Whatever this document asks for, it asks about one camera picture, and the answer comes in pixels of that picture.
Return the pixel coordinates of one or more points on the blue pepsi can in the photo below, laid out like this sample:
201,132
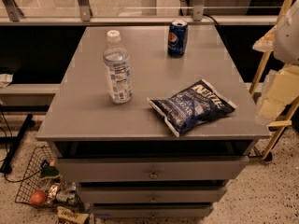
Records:
177,38

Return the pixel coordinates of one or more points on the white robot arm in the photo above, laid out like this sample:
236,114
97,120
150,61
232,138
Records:
286,39

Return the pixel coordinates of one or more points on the blue kettle chip bag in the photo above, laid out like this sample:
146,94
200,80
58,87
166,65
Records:
195,105

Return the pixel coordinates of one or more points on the tan snack bag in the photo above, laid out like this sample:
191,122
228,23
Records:
67,216

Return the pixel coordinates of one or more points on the clear plastic water bottle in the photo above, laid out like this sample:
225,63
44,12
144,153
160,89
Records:
118,70

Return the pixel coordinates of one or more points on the grey drawer cabinet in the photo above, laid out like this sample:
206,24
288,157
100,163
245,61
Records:
84,123

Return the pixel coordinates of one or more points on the top grey drawer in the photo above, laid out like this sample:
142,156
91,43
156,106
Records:
151,169

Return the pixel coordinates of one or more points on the grey drawer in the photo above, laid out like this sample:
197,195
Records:
151,169
190,194
152,211

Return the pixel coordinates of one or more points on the middle grey drawer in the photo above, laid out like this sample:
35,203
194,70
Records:
190,194

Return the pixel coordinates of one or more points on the bottom grey drawer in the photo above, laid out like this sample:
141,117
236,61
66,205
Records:
152,211

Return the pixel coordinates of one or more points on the crumpled silver wrapper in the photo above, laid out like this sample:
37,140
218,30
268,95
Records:
62,193

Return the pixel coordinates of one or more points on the green sponge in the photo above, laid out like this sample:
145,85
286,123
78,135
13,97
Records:
49,172

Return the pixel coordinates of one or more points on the red apple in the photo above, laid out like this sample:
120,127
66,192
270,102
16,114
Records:
38,197

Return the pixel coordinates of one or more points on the white crumpled paper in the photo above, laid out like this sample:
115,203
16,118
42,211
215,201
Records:
5,80

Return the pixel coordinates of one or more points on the black table leg stand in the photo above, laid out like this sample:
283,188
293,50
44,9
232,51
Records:
15,142

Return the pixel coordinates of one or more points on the metal window rail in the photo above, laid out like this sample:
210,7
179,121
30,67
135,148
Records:
109,21

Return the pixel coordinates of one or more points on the yellow wooden frame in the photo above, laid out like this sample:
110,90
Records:
281,95

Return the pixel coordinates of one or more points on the black wire basket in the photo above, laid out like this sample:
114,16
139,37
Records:
31,181

